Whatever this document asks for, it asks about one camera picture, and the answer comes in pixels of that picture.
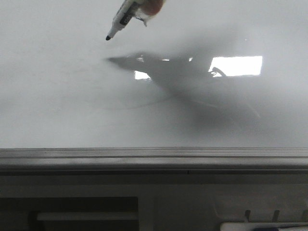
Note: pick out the grey hook left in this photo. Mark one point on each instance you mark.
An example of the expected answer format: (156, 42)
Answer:
(247, 216)

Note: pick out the red magnet taped to marker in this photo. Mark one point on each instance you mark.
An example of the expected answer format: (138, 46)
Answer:
(149, 9)

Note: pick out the white whiteboard with aluminium frame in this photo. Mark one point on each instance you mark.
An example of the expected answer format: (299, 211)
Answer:
(206, 85)

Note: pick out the white tray below whiteboard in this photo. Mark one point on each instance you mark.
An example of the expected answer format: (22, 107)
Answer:
(252, 226)

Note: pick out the grey hook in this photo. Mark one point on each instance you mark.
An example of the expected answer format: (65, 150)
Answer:
(275, 216)
(247, 216)

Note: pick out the grey hook middle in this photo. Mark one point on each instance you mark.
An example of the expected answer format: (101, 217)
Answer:
(275, 216)

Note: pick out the white black whiteboard marker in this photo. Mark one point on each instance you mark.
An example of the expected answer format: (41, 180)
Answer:
(122, 17)

